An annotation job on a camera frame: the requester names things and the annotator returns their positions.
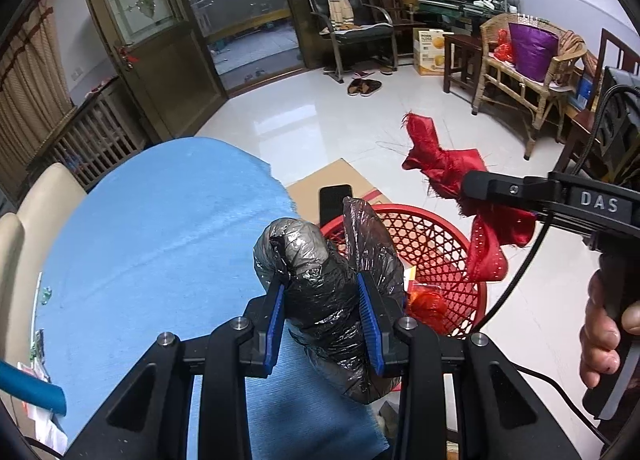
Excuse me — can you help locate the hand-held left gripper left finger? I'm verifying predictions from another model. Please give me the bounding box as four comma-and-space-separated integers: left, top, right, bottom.
65, 277, 291, 460

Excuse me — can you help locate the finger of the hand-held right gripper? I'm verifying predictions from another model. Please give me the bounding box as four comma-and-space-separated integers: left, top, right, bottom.
460, 170, 569, 221

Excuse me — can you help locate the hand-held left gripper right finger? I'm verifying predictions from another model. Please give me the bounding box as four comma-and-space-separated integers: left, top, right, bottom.
356, 270, 581, 460

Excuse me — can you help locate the grey plastic bag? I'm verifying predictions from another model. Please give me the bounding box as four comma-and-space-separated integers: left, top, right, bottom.
254, 197, 406, 405

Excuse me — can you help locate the red mesh cloth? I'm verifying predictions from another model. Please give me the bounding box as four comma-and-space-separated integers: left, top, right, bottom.
400, 110, 537, 283

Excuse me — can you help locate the red plastic basket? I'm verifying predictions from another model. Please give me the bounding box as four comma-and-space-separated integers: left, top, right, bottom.
320, 203, 488, 341

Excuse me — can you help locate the person's right hand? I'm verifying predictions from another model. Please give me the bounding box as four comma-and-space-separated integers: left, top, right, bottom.
579, 270, 640, 388

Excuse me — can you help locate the wicker armchair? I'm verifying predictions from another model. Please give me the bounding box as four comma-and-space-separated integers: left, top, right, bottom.
472, 12, 588, 161

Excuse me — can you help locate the black phone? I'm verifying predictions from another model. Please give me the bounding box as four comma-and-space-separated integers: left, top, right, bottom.
319, 184, 353, 235

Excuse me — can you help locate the small red bag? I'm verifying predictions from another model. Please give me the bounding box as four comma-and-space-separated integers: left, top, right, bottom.
492, 30, 515, 63

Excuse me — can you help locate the dark wooden side table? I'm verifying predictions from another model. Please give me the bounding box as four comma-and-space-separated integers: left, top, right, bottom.
442, 32, 483, 95

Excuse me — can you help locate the blue tablecloth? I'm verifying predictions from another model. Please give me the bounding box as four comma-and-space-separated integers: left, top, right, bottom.
37, 136, 391, 460

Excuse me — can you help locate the dark wooden highback chair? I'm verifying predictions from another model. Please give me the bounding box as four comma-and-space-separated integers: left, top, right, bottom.
555, 27, 640, 181

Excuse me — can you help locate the orange printed cardboard box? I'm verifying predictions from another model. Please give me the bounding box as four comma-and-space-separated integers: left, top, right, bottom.
412, 27, 447, 76

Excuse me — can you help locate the cardboard box on floor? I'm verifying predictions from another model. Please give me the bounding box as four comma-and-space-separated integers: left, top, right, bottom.
285, 157, 393, 228

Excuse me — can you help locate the glass top desk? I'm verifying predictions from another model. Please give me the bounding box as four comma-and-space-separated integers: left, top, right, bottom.
415, 0, 521, 35

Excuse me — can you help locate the black metal armchair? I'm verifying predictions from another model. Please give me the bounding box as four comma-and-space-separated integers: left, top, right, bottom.
304, 0, 401, 85

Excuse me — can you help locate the tall blue cylindrical can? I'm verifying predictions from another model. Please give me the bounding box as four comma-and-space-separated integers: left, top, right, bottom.
0, 359, 67, 417

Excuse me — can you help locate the striped beige scarf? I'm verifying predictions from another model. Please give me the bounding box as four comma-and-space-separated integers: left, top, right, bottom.
320, 0, 357, 33

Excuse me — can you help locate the white orange plastic bag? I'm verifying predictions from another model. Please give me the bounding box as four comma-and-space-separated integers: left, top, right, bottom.
17, 360, 68, 456

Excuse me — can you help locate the beige leather chair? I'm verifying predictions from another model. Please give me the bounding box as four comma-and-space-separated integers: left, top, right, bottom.
0, 212, 38, 356
17, 162, 90, 261

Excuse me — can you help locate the wooden slatted radiator cover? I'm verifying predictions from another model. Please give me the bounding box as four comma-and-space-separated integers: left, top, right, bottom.
27, 74, 151, 191

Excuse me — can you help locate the wooden door arched glass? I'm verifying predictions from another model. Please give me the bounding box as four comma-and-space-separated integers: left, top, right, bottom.
75, 0, 231, 143

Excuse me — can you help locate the brown curtain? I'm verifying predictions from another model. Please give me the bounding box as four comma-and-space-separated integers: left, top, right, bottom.
0, 0, 76, 155

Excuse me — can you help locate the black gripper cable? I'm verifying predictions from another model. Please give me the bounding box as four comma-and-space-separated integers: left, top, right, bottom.
472, 84, 640, 333

